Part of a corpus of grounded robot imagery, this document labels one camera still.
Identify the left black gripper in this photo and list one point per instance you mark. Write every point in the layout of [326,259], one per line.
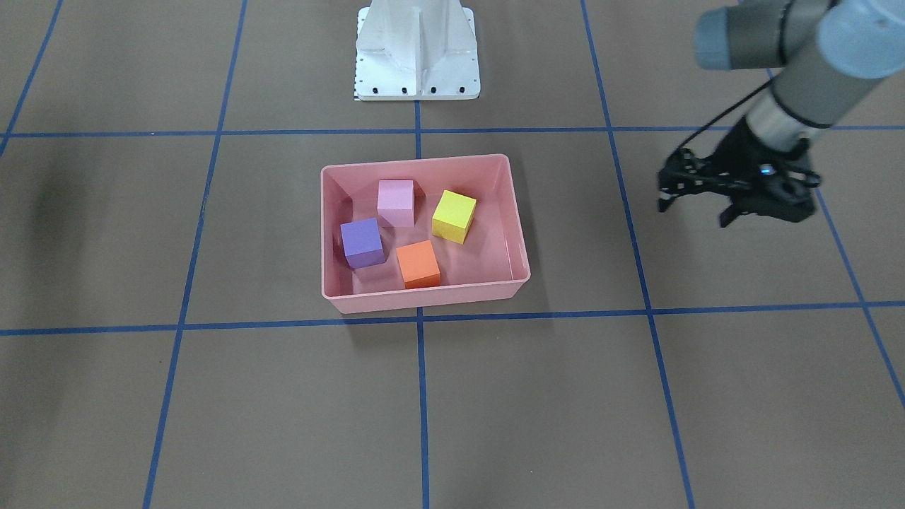
[735,152]

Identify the yellow foam cube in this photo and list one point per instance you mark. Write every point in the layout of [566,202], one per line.
[453,216]

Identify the orange foam cube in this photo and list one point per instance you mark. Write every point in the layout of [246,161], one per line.
[418,265]

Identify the pink foam cube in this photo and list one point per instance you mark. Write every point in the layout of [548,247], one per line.
[396,206]

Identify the purple foam cube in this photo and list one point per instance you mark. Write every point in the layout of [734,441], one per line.
[362,243]

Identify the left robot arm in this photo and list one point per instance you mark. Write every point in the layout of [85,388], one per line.
[830,55]

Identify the pink plastic bin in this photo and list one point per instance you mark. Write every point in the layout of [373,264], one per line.
[491,264]

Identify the white metal mount base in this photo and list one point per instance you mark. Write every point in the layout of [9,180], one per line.
[416,51]

